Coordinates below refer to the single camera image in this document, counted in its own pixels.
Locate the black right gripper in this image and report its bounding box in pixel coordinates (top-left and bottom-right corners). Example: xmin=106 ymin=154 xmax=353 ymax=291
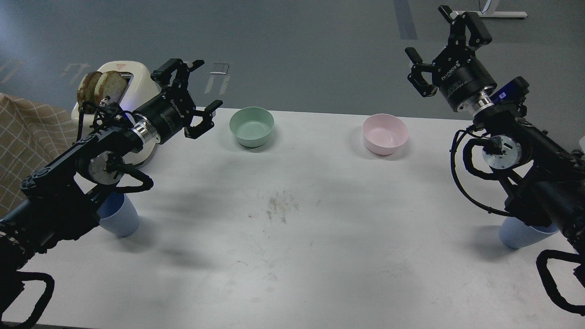
xmin=404 ymin=5 xmax=497 ymax=112

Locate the pink bowl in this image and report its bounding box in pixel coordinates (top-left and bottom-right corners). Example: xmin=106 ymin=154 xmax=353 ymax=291
xmin=362 ymin=114 xmax=410 ymax=156

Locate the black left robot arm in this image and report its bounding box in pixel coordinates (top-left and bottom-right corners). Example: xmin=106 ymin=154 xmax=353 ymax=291
xmin=1 ymin=58 xmax=222 ymax=329

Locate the cream white toaster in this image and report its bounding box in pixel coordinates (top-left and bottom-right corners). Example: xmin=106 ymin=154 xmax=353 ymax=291
xmin=71 ymin=61 xmax=159 ymax=137

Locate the toast slice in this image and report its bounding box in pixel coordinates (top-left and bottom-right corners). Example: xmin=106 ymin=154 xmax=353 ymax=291
xmin=94 ymin=71 xmax=128 ymax=103
xmin=76 ymin=71 xmax=102 ymax=110

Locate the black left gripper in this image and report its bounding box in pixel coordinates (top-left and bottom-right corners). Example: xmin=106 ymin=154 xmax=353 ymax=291
xmin=133 ymin=58 xmax=223 ymax=144

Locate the right toast slice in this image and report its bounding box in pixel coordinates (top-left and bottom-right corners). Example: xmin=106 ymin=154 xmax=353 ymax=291
xmin=94 ymin=71 xmax=128 ymax=103

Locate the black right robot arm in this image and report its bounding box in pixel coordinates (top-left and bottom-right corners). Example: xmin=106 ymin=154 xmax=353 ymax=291
xmin=405 ymin=5 xmax=585 ymax=316

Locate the left toast slice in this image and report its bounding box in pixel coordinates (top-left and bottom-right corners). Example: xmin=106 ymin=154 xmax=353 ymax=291
xmin=76 ymin=71 xmax=102 ymax=110

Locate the white stand base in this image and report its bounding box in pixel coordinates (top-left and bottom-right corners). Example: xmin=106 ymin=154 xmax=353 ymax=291
xmin=468 ymin=0 xmax=528 ymax=19

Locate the beige checkered cloth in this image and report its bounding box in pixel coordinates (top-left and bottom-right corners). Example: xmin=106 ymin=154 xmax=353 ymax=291
xmin=0 ymin=93 xmax=77 ymax=217

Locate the green bowl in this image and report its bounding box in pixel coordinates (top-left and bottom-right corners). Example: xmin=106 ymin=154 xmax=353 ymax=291
xmin=229 ymin=106 xmax=275 ymax=148

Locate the blue cup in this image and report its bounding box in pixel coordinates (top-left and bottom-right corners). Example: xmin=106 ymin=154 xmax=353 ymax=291
xmin=97 ymin=192 xmax=140 ymax=237
xmin=499 ymin=217 xmax=560 ymax=249

